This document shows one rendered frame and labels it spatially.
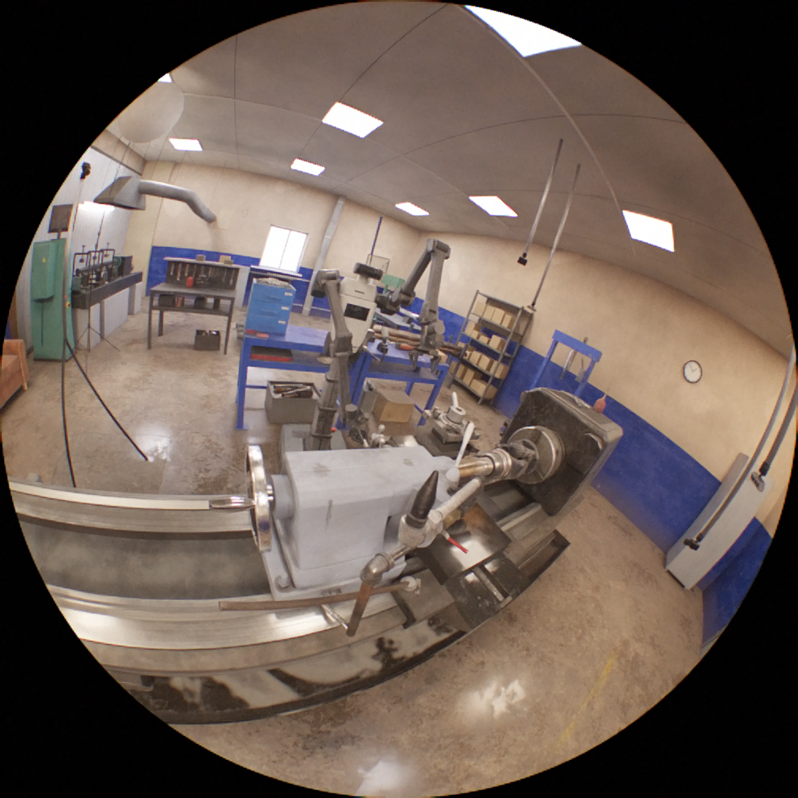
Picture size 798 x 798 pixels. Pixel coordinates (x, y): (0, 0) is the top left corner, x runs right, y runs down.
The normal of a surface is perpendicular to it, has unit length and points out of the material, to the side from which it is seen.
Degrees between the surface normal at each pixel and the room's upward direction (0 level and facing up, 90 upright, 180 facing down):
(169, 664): 0
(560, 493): 90
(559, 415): 90
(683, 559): 90
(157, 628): 0
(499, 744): 0
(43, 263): 90
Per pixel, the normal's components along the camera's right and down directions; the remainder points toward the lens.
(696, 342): -0.81, -0.04
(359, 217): 0.49, 0.51
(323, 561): 0.58, 0.11
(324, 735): 0.33, -0.86
